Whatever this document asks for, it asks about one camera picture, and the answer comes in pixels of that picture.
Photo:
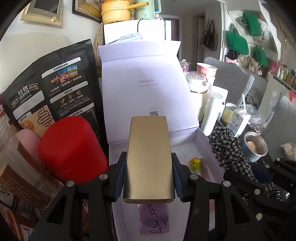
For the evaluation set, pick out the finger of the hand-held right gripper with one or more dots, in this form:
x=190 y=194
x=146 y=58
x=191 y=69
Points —
x=262 y=172
x=266 y=204

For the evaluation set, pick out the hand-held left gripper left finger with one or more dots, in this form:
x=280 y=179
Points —
x=118 y=183

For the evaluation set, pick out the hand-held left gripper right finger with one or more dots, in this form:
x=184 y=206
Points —
x=178 y=183

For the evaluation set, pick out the gold rectangular box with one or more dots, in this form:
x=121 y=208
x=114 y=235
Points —
x=148 y=157

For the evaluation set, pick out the black white checkered cloth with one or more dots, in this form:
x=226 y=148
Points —
x=229 y=148

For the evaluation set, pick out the purple card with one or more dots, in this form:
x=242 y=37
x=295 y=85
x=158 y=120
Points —
x=152 y=220

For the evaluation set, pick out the white gift box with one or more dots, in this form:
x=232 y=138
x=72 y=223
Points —
x=143 y=69

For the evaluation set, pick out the metal cup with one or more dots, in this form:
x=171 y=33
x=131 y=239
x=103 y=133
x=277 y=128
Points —
x=252 y=155

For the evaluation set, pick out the yellow lollipop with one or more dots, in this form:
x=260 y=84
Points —
x=194 y=164

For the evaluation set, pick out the brown egg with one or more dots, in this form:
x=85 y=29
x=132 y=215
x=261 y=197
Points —
x=252 y=144

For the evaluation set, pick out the floral cushion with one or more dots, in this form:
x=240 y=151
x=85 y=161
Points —
x=289 y=150

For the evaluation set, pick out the grey chair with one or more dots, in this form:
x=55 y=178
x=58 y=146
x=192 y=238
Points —
x=229 y=76
x=284 y=122

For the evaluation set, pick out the white milk carton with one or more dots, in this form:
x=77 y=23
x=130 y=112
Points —
x=239 y=122

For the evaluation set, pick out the red canister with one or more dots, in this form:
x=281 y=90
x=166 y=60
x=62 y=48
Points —
x=71 y=148

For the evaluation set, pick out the beige tape roll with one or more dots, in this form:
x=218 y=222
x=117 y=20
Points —
x=231 y=114

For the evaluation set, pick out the grey cloth pile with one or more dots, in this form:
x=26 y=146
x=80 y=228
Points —
x=254 y=96

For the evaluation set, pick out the white cylinder tumbler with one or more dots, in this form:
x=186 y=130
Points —
x=214 y=109

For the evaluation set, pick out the brown labelled plastic container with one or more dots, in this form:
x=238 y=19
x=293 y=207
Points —
x=23 y=176

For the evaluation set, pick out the pink plastic bottle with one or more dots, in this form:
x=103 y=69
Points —
x=27 y=143

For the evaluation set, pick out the row of shelf bottles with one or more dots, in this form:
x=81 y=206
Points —
x=282 y=75

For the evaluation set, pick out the green tote bag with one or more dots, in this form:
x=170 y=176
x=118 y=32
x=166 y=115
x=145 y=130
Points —
x=260 y=56
x=237 y=42
x=252 y=23

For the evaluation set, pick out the pink paper cup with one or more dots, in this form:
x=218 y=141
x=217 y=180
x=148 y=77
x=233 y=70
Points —
x=207 y=70

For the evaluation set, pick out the glass jar with flowers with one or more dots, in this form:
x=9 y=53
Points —
x=185 y=66

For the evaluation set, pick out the black oatmeal bag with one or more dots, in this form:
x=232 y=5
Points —
x=57 y=81

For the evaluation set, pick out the woven straw fan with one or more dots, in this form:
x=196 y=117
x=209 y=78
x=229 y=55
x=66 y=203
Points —
x=99 y=39

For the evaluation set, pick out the white plastic package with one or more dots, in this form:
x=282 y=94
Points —
x=127 y=38

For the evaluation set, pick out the black handbag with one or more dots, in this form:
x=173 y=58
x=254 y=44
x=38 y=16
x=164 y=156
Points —
x=209 y=37

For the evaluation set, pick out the brown door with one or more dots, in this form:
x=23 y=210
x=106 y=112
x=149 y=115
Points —
x=175 y=30

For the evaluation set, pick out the white fridge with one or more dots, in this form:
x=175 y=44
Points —
x=122 y=27

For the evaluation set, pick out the yellow cooker pot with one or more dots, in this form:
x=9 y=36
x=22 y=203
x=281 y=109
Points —
x=115 y=11

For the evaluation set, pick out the green electric kettle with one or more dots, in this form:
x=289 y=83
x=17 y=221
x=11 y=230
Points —
x=145 y=10

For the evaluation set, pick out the framed picture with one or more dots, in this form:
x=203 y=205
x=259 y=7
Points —
x=85 y=10

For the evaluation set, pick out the wall intercom panel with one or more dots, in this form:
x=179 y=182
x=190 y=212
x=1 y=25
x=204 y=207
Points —
x=44 y=12

